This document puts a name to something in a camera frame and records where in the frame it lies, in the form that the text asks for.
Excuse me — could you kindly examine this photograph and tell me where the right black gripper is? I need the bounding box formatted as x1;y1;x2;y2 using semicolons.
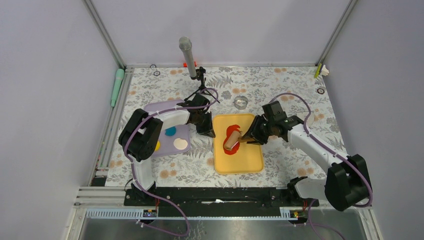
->
242;116;274;147

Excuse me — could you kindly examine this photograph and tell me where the wooden dough roller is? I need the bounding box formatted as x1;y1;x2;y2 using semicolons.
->
223;130;253;151

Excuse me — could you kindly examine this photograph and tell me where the red dough ball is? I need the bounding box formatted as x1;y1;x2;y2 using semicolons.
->
223;124;242;155

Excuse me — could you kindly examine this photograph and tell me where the yellow tray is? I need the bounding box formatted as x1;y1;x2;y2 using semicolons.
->
212;113;264;175

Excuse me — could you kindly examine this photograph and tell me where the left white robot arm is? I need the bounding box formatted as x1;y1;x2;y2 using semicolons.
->
118;93;217;206

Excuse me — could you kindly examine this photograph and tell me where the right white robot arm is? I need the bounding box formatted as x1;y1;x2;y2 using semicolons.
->
241;101;372;212

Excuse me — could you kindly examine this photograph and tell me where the flat white dough disc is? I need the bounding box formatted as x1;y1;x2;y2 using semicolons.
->
173;138;189;150

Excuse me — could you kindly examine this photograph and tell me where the flat blue dough disc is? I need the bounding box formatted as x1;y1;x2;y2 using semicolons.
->
165;126;177;137

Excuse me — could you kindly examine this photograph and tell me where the metal dough scraper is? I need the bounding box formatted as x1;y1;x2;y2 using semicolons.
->
296;112;316;127

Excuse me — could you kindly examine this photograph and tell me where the flat yellow dough disc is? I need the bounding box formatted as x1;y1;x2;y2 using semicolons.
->
154;141;161;151

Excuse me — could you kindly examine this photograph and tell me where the purple tray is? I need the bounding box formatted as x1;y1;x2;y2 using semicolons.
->
144;99;191;158

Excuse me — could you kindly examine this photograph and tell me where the black mini tripod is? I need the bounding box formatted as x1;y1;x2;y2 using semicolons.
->
184;66;220;103

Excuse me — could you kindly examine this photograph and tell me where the grey microphone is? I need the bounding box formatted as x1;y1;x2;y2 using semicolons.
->
179;36;197;80

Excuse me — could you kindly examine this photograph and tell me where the white corner clip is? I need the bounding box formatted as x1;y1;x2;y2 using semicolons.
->
314;63;330;78

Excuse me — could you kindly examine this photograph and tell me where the round metal cutter ring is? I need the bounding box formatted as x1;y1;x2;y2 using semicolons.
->
233;95;249;111

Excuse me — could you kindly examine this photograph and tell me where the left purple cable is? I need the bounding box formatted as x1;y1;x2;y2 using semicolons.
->
123;87;220;239

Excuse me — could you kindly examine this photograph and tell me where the purple cable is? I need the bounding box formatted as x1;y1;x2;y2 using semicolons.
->
123;87;220;239
268;92;375;240

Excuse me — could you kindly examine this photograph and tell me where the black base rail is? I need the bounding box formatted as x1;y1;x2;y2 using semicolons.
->
123;186;320;218

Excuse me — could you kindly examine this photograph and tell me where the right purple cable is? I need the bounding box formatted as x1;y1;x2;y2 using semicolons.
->
268;92;375;240

